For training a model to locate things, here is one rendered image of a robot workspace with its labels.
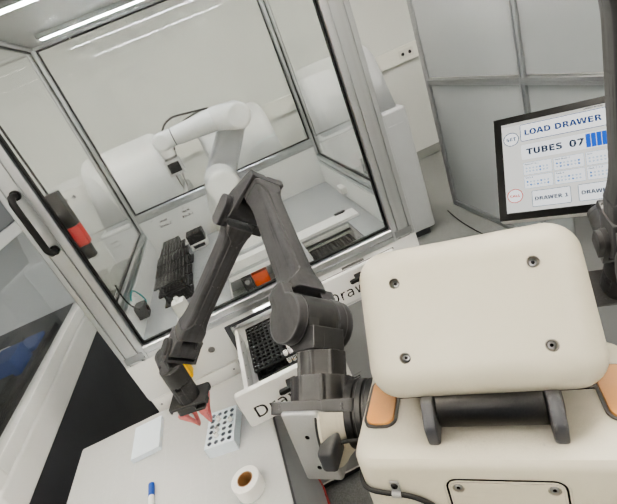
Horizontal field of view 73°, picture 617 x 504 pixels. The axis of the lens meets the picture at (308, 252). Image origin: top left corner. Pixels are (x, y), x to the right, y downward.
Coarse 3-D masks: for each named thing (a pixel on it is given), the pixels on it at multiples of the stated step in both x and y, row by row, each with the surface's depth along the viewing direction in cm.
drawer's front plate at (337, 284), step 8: (360, 264) 137; (344, 272) 136; (352, 272) 136; (328, 280) 136; (336, 280) 136; (344, 280) 137; (328, 288) 136; (336, 288) 137; (344, 288) 138; (352, 288) 139; (336, 296) 138; (344, 296) 139; (352, 296) 140; (360, 296) 140
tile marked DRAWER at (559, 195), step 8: (536, 192) 118; (544, 192) 117; (552, 192) 116; (560, 192) 115; (568, 192) 114; (536, 200) 118; (544, 200) 117; (552, 200) 116; (560, 200) 114; (568, 200) 113
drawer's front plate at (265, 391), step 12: (288, 372) 105; (348, 372) 110; (264, 384) 104; (276, 384) 105; (240, 396) 104; (252, 396) 105; (264, 396) 106; (276, 396) 106; (288, 396) 107; (240, 408) 105; (252, 408) 106; (264, 408) 107; (252, 420) 107; (264, 420) 108
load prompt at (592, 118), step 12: (600, 108) 112; (552, 120) 118; (564, 120) 116; (576, 120) 115; (588, 120) 113; (600, 120) 112; (528, 132) 121; (540, 132) 119; (552, 132) 118; (564, 132) 116
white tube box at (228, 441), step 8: (232, 408) 120; (224, 416) 119; (232, 416) 117; (240, 416) 120; (208, 424) 118; (216, 424) 117; (224, 424) 116; (232, 424) 115; (240, 424) 118; (208, 432) 115; (224, 432) 114; (232, 432) 112; (240, 432) 116; (208, 440) 113; (216, 440) 112; (224, 440) 111; (232, 440) 110; (208, 448) 110; (216, 448) 110; (224, 448) 111; (232, 448) 111; (216, 456) 112
